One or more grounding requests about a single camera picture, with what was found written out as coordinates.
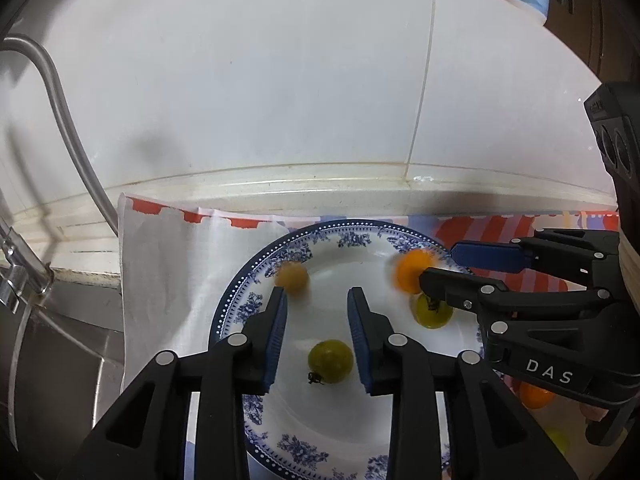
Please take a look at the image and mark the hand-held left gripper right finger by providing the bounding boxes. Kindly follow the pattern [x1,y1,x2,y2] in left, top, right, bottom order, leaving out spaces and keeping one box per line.
[346,286,581,480]

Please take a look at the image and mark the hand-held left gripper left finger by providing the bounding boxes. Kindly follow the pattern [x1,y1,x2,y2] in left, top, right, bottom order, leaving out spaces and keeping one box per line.
[70,286,290,480]

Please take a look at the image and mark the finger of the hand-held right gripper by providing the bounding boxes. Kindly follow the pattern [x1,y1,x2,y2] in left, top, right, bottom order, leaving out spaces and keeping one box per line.
[419,267,623,334]
[450,228,623,293]

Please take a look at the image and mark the green cherry tomato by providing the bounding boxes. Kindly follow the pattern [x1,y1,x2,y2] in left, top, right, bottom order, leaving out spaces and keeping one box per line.
[411,294,455,331]
[307,339,355,386]

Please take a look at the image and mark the orange cherry tomato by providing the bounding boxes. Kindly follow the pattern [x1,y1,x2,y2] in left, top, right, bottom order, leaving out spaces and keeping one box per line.
[518,381,557,410]
[394,250,440,295]

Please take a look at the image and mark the blue patterned white plate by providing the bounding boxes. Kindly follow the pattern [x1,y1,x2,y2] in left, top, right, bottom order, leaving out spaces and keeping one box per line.
[209,219,488,480]

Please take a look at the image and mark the yellow cherry tomato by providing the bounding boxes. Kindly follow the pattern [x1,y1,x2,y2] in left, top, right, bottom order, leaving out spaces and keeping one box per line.
[276,262,310,297]

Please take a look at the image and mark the yellow-green cherry tomato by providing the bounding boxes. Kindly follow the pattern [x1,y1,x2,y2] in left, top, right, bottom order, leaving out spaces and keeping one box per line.
[544,425,571,457]

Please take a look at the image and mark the printed white cloth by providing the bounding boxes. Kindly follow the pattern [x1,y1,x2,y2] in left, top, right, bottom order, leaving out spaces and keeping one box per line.
[117,192,623,480]

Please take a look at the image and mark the stainless steel sink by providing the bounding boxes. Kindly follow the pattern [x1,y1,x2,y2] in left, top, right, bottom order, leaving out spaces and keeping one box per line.
[0,270,127,466]

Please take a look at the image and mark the metal faucet pipe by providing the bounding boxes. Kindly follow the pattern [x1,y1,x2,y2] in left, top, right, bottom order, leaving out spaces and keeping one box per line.
[0,34,121,237]

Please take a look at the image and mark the metal sink bracket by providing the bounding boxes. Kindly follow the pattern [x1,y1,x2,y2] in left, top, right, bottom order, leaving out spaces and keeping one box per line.
[0,220,55,313]

